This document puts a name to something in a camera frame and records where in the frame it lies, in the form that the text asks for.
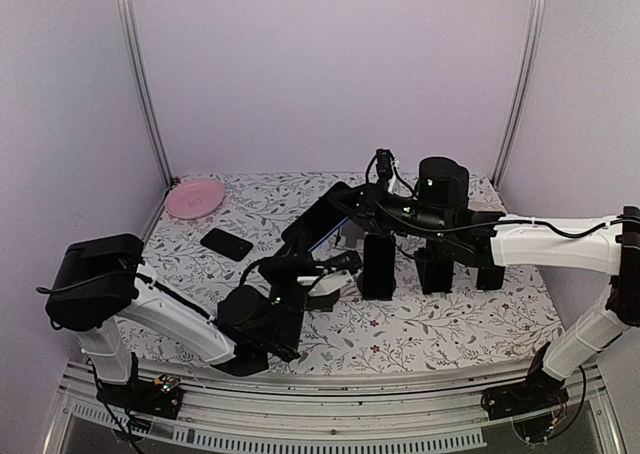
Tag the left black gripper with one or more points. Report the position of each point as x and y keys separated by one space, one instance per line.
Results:
x=273 y=270

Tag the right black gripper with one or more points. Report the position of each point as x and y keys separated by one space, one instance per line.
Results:
x=367 y=214

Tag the white grey phone stand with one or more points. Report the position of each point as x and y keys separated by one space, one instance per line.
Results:
x=350 y=236

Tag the pink phone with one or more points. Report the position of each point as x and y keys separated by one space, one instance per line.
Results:
x=378 y=274

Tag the black round base stand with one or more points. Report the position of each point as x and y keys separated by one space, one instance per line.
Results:
x=323 y=303

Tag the black folding phone stand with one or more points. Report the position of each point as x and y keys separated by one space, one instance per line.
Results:
x=419 y=257

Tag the black phone front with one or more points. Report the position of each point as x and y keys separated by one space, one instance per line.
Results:
x=438 y=275

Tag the black phone blue case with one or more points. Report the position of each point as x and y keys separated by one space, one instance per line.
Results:
x=490 y=278

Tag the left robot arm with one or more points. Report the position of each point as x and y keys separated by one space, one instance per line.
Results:
x=104 y=279

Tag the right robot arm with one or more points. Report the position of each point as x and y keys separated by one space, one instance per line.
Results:
x=591 y=264

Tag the black phone far left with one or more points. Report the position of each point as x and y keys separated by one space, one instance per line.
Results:
x=226 y=244

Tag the pink plate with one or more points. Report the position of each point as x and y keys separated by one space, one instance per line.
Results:
x=194 y=199

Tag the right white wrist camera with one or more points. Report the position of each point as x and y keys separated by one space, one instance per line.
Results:
x=386 y=170

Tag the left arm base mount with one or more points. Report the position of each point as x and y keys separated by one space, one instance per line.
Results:
x=161 y=397

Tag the right aluminium frame post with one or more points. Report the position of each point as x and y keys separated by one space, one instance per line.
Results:
x=531 y=41

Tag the aluminium frame post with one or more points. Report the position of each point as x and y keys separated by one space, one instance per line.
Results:
x=531 y=41
x=134 y=48

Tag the front aluminium rail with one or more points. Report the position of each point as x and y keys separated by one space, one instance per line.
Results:
x=423 y=412

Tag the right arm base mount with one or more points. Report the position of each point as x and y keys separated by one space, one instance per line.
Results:
x=525 y=404

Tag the left aluminium frame post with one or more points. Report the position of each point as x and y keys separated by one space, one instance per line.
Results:
x=134 y=48

